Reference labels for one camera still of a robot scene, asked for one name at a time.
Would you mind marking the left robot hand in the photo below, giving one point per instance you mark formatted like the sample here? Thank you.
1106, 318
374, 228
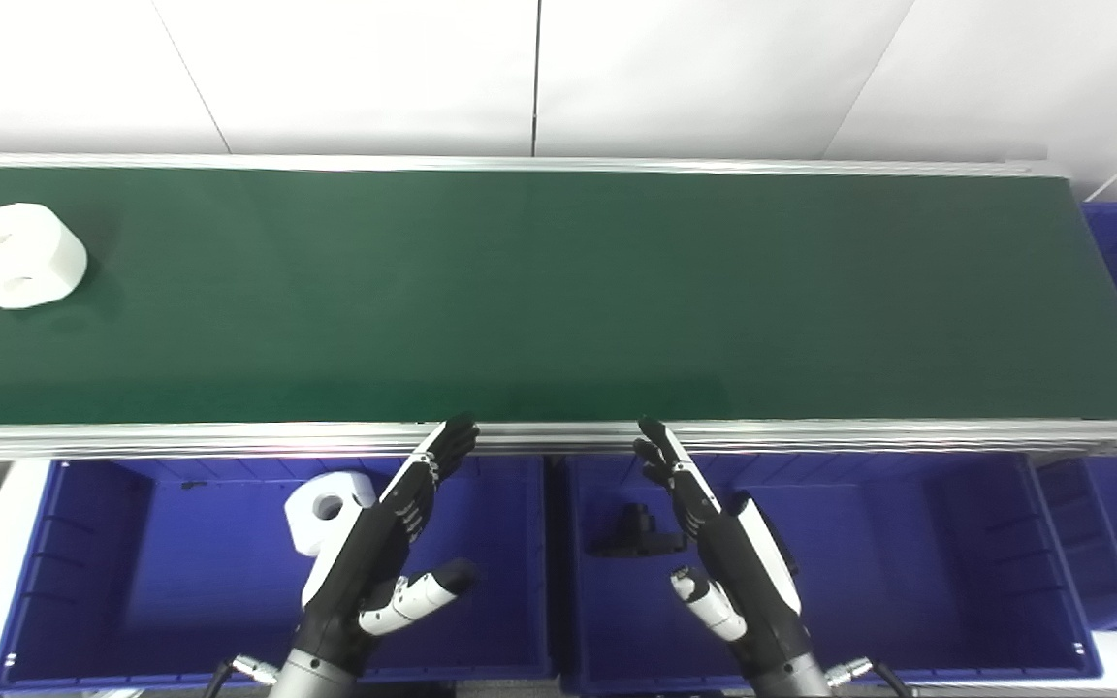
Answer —
365, 572

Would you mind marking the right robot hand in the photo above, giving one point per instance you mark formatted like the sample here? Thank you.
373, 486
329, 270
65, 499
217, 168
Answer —
748, 572

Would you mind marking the aluminium conveyor rail at wall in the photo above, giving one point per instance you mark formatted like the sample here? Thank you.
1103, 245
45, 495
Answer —
520, 163

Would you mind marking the aluminium conveyor rail at bins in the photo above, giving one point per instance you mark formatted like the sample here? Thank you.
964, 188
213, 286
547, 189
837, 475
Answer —
229, 438

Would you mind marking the green conveyor belt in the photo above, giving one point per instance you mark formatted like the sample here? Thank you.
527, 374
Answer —
558, 291

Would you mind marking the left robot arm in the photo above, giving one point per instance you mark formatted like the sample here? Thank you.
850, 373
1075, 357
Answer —
311, 679

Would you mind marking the black bracket part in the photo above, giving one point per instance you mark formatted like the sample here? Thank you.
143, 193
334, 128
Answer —
638, 535

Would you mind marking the blue bin with black part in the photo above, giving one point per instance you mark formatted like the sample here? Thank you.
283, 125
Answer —
908, 572

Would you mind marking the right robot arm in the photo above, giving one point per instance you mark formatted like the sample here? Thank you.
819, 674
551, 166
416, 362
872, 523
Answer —
791, 681

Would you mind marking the blue bin with white part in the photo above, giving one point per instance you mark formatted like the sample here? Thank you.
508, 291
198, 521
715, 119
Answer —
180, 582

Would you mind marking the white two-hole cylinder part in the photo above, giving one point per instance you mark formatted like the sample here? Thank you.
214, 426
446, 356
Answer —
326, 509
20, 254

